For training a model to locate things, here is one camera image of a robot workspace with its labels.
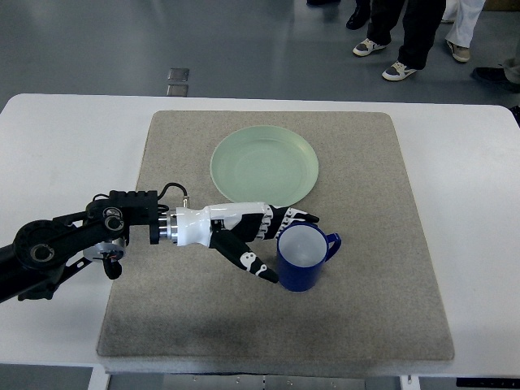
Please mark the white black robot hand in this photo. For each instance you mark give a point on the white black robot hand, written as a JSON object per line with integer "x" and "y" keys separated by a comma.
{"x": 230, "y": 227}

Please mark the blue mug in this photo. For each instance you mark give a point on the blue mug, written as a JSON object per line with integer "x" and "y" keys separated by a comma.
{"x": 302, "y": 250}

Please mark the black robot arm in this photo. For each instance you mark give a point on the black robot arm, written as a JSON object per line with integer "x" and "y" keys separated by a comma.
{"x": 34, "y": 265}

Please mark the green plate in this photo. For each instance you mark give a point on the green plate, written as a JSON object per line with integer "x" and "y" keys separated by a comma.
{"x": 264, "y": 163}

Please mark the lower metal floor plate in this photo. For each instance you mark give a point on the lower metal floor plate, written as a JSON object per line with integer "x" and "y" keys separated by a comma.
{"x": 177, "y": 90}

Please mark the metal floor plate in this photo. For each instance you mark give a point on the metal floor plate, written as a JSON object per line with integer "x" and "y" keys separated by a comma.
{"x": 177, "y": 90}
{"x": 179, "y": 74}

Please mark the upper metal floor plate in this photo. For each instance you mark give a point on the upper metal floor plate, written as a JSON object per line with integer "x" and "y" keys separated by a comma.
{"x": 179, "y": 74}

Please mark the beige felt mat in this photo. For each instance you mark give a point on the beige felt mat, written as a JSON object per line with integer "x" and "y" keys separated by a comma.
{"x": 375, "y": 307}

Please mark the black shoe at top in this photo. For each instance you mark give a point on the black shoe at top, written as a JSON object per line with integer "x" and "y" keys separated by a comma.
{"x": 360, "y": 16}

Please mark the black shoe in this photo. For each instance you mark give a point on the black shoe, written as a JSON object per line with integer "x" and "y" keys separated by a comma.
{"x": 506, "y": 76}
{"x": 360, "y": 16}

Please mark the black shoe at right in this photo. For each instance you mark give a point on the black shoe at right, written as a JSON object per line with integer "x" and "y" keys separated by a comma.
{"x": 506, "y": 76}

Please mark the person in white trousers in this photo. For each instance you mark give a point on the person in white trousers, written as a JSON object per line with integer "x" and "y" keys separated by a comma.
{"x": 463, "y": 16}

